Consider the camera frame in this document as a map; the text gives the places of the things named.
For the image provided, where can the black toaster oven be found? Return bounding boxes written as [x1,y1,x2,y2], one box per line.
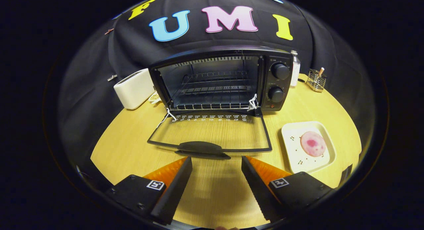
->
[147,48,294,160]

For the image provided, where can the metal wire holder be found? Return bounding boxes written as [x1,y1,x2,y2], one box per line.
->
[306,69,327,92]

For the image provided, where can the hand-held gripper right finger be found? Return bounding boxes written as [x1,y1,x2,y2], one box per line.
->
[241,156,333,223]

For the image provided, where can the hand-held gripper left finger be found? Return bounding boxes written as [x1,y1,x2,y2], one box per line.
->
[106,157,193,225]

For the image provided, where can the white square plate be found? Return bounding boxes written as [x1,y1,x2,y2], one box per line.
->
[281,121,337,173]

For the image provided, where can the pink ham slice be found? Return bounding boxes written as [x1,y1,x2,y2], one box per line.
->
[300,131,327,157]

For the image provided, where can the white slot toaster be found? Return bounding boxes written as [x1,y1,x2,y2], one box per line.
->
[113,68,155,110]

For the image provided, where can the black backdrop cloth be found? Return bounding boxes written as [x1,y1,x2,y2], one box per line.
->
[58,0,376,177]

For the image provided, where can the clear plastic bottle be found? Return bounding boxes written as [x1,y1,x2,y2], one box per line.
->
[290,50,301,87]

